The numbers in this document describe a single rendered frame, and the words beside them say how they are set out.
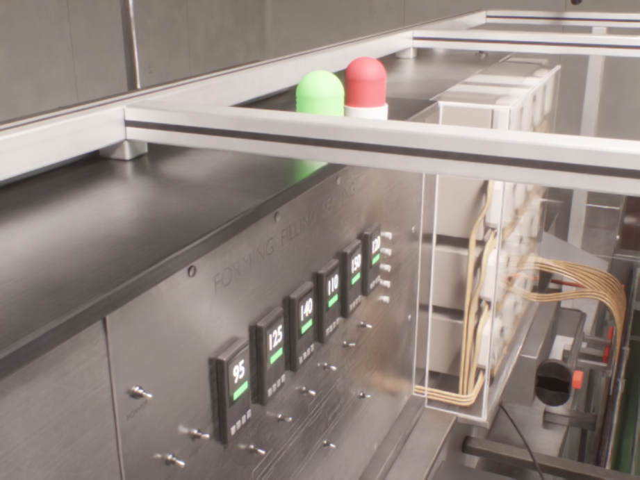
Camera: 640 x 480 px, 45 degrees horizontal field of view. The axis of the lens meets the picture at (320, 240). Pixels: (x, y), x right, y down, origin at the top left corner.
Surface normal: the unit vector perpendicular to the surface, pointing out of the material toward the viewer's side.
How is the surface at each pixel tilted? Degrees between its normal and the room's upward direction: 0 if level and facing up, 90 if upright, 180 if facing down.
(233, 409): 90
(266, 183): 0
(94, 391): 90
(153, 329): 90
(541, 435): 0
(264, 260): 90
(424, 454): 0
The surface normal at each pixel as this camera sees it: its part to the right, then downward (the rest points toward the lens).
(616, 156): -0.40, 0.31
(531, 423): 0.00, -0.94
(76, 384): 0.91, 0.14
